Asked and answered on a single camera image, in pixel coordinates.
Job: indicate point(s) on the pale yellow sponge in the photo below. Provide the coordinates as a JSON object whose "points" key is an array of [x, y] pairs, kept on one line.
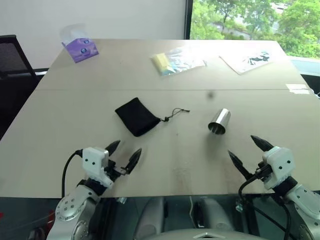
{"points": [[161, 62]]}

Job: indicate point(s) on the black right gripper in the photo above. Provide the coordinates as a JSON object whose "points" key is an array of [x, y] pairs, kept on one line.
{"points": [[263, 171]]}

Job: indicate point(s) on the clear tape patch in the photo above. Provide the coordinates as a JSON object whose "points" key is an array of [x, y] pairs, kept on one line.
{"points": [[297, 88]]}

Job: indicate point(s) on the purple tissue pack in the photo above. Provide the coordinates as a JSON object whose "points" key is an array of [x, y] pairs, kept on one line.
{"points": [[82, 50]]}

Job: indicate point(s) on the grey rounded robot leg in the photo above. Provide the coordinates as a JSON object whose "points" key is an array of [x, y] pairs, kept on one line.
{"points": [[216, 215], [150, 216]]}

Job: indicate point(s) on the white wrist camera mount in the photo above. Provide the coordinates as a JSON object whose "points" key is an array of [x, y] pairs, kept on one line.
{"points": [[93, 157], [280, 160]]}

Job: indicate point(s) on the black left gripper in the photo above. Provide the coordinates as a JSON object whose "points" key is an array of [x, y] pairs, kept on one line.
{"points": [[113, 171]]}

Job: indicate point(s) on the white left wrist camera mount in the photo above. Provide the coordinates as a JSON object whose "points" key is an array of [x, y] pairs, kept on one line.
{"points": [[93, 157]]}

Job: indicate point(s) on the dark window frame post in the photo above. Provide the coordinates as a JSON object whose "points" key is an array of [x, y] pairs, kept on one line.
{"points": [[188, 18]]}

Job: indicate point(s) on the metal table clamp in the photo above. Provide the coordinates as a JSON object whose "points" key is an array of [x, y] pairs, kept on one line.
{"points": [[122, 200], [239, 205]]}

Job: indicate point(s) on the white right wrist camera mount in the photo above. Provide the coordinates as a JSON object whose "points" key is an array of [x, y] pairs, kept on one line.
{"points": [[280, 160]]}

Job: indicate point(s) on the shiny steel cup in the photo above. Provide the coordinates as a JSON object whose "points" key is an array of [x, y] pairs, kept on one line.
{"points": [[221, 120]]}

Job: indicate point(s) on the clear bag with dark print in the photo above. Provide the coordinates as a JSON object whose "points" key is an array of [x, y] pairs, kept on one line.
{"points": [[243, 62]]}

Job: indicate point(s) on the yellow item in clear bag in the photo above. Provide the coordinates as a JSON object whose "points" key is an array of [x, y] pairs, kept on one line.
{"points": [[185, 61]]}

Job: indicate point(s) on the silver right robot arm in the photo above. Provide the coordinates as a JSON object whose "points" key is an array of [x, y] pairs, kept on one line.
{"points": [[302, 197]]}

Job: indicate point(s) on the black mesh office chair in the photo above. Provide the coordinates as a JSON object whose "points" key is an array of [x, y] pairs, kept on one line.
{"points": [[12, 57]]}

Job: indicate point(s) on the grey robot torso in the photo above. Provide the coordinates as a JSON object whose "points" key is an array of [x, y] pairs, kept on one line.
{"points": [[205, 235]]}

